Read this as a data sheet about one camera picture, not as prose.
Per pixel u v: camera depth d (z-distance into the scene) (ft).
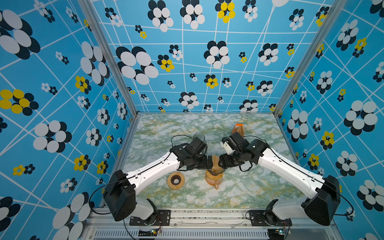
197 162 2.18
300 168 1.48
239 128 3.25
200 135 3.23
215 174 2.59
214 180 2.57
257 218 2.37
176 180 2.84
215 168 2.63
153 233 2.30
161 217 2.42
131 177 1.43
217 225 2.37
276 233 2.29
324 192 1.32
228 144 2.07
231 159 2.18
